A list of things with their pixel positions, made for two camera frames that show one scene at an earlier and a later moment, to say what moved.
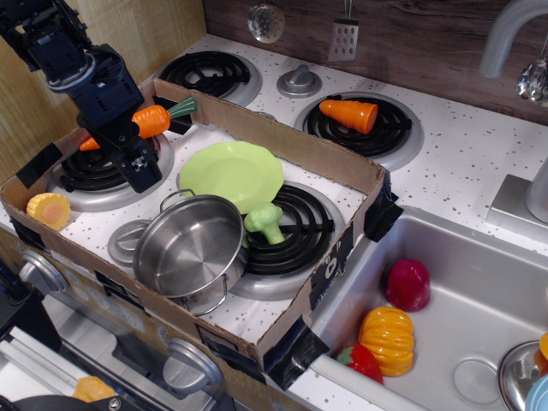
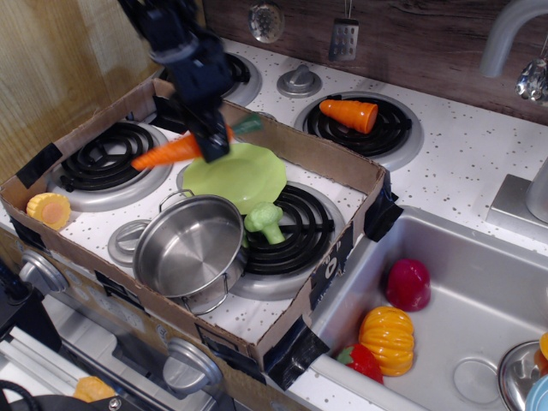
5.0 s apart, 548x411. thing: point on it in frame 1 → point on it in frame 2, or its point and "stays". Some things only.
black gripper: [105, 98] → [199, 73]
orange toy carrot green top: [153, 122] → [189, 145]
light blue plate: [537, 396] stays
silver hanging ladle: [533, 83] stays
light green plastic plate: [244, 173] stays
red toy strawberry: [362, 360] stays
